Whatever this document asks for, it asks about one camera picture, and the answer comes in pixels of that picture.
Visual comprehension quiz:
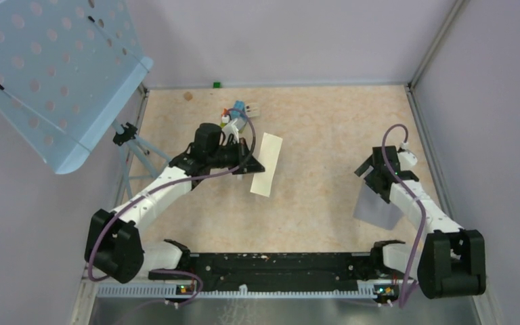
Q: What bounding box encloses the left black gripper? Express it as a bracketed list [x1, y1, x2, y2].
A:
[208, 137, 265, 175]

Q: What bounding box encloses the grey envelope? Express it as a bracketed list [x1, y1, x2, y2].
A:
[353, 183, 404, 230]

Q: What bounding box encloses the colourful toy block assembly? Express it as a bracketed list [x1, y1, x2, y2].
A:
[220, 100, 261, 133]

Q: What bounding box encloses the beige letter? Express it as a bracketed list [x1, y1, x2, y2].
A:
[250, 133, 283, 197]

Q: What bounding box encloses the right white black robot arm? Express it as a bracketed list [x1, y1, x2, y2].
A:
[353, 146, 487, 299]

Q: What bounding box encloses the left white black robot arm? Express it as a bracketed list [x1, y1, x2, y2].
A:
[84, 123, 265, 284]

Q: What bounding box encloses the small tan wooden piece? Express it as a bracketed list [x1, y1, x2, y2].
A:
[183, 91, 193, 101]

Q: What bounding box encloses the light blue perforated music stand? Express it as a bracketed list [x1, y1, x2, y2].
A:
[0, 1, 158, 177]

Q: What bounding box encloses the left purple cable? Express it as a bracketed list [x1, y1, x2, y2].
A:
[87, 107, 257, 282]

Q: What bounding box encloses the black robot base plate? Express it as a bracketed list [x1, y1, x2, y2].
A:
[148, 245, 404, 293]

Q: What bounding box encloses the white slotted cable duct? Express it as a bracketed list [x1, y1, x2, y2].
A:
[96, 283, 376, 299]

